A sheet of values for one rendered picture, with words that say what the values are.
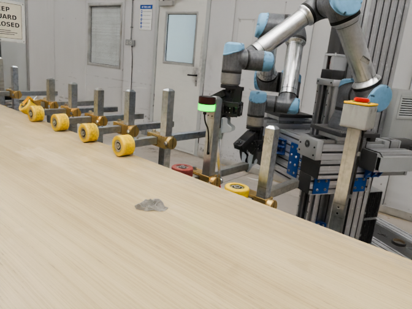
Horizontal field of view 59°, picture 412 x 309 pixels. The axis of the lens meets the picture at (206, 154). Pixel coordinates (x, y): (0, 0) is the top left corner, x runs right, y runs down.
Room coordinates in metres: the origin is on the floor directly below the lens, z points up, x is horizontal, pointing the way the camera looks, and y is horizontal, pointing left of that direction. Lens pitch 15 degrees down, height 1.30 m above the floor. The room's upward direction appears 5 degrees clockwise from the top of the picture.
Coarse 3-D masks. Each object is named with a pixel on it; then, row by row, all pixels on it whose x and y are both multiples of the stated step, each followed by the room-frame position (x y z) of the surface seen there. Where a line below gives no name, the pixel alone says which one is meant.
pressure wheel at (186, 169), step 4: (176, 164) 1.30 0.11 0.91; (180, 164) 1.31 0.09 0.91; (184, 164) 1.31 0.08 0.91; (172, 168) 1.26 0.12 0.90; (176, 168) 1.26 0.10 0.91; (180, 168) 1.27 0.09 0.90; (184, 168) 1.28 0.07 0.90; (188, 168) 1.27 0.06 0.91; (192, 168) 1.28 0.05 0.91; (180, 172) 1.25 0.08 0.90; (184, 172) 1.25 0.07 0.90; (188, 172) 1.25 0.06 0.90; (192, 172) 1.27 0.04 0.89; (192, 176) 1.27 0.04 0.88
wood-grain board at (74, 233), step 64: (0, 128) 1.63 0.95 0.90; (0, 192) 0.91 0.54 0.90; (64, 192) 0.95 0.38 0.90; (128, 192) 1.00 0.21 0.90; (192, 192) 1.05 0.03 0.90; (0, 256) 0.61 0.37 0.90; (64, 256) 0.63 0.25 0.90; (128, 256) 0.65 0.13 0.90; (192, 256) 0.68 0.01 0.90; (256, 256) 0.70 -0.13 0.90; (320, 256) 0.73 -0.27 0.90; (384, 256) 0.76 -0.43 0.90
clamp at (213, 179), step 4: (196, 168) 1.40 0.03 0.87; (196, 172) 1.35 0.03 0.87; (200, 172) 1.35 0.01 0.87; (200, 176) 1.33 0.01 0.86; (204, 176) 1.32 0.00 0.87; (212, 176) 1.32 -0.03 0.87; (216, 176) 1.34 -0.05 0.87; (204, 180) 1.32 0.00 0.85; (208, 180) 1.30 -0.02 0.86; (212, 180) 1.30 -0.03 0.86; (216, 180) 1.31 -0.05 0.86; (220, 180) 1.32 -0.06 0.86; (212, 184) 1.29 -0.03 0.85; (216, 184) 1.31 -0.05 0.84
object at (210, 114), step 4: (200, 96) 1.29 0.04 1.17; (204, 96) 1.29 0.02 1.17; (208, 96) 1.30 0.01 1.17; (212, 96) 1.32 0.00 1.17; (204, 104) 1.27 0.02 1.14; (208, 104) 1.27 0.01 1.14; (212, 104) 1.28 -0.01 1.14; (204, 112) 1.29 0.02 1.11; (208, 112) 1.33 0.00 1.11; (212, 112) 1.32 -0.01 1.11; (204, 116) 1.30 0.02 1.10; (208, 116) 1.33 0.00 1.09; (212, 116) 1.31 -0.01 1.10; (204, 120) 1.30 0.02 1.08; (208, 132) 1.31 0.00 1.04; (208, 136) 1.31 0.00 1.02; (208, 140) 1.32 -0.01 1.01; (208, 144) 1.32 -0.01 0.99; (208, 152) 1.32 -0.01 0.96
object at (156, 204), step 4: (144, 200) 0.91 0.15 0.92; (148, 200) 0.91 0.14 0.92; (152, 200) 0.91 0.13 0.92; (156, 200) 0.93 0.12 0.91; (160, 200) 0.90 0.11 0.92; (136, 204) 0.89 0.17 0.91; (140, 204) 0.89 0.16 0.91; (144, 204) 0.90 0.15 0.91; (148, 204) 0.90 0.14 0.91; (152, 204) 0.90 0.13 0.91; (156, 204) 0.90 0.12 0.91; (160, 204) 0.90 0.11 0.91; (136, 208) 0.88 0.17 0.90; (140, 208) 0.88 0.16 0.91; (144, 208) 0.88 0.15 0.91; (148, 208) 0.88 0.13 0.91; (152, 208) 0.89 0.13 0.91; (156, 208) 0.89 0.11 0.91; (160, 208) 0.89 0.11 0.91; (164, 208) 0.90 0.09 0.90
